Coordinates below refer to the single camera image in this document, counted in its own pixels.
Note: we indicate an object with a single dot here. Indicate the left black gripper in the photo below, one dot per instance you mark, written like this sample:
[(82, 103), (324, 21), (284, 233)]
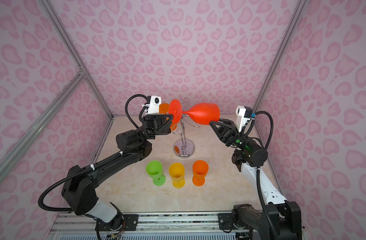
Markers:
[(152, 127)]

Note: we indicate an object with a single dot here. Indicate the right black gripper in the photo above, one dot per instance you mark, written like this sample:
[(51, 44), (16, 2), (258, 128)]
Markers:
[(225, 133)]

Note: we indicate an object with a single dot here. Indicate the orange wine glass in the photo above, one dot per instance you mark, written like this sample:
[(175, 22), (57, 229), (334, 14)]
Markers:
[(200, 170), (164, 109)]

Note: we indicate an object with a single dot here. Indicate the red wine glass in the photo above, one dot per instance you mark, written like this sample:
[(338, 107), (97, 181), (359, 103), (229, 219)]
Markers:
[(202, 113)]

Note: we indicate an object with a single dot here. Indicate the green wine glass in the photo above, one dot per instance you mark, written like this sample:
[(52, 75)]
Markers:
[(155, 170)]

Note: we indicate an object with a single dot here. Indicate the yellow wine glass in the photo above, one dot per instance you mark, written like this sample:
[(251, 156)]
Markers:
[(177, 174)]

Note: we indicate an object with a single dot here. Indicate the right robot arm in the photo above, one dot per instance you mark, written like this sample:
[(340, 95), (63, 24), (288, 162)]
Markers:
[(279, 218)]

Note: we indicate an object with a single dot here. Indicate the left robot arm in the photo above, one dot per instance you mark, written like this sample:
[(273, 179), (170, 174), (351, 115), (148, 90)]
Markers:
[(79, 190)]

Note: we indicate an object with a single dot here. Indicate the chrome wine glass rack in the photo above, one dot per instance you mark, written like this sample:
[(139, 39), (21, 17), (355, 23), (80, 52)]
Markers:
[(183, 148)]

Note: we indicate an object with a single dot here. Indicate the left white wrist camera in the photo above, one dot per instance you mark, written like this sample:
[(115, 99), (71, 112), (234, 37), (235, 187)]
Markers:
[(152, 105)]

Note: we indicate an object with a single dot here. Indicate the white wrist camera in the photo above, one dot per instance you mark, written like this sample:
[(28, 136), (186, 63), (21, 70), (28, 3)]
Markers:
[(244, 116), (152, 105)]

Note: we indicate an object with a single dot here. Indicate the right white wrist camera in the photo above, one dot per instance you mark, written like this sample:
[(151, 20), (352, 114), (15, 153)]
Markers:
[(244, 116)]

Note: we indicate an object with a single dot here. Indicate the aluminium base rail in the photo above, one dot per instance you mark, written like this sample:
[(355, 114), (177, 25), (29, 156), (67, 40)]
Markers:
[(155, 226)]

